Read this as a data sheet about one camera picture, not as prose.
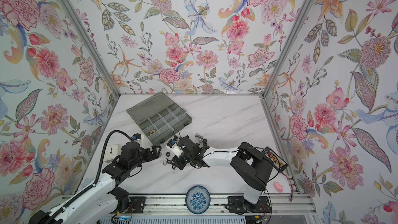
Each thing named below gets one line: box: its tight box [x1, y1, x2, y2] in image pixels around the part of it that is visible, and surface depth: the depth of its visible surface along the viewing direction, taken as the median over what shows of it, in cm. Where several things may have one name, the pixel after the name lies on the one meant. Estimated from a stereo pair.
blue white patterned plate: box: [185, 185, 211, 215], surface depth 76 cm
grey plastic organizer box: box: [125, 91, 193, 145], surface depth 107 cm
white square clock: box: [104, 144, 119, 163], surface depth 90 cm
